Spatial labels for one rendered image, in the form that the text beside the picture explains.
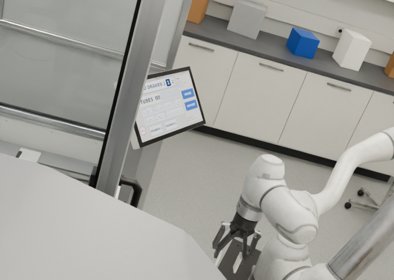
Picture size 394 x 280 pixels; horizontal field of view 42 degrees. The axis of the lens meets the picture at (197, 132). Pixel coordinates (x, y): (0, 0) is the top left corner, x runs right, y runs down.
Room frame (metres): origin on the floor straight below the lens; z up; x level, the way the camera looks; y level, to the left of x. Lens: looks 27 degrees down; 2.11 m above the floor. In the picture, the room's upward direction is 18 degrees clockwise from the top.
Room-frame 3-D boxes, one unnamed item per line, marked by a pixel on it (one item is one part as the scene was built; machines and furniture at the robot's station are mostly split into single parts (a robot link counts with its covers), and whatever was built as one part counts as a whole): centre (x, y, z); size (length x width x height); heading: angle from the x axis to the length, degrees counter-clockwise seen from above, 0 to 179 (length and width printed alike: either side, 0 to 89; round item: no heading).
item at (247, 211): (1.36, -0.24, 1.24); 0.09 x 0.09 x 0.06
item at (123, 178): (0.85, 0.09, 1.45); 0.05 x 0.03 x 0.19; 98
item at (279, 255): (1.54, -0.46, 0.95); 0.18 x 0.16 x 0.22; 34
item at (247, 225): (1.36, -0.23, 1.16); 0.08 x 0.07 x 0.09; 98
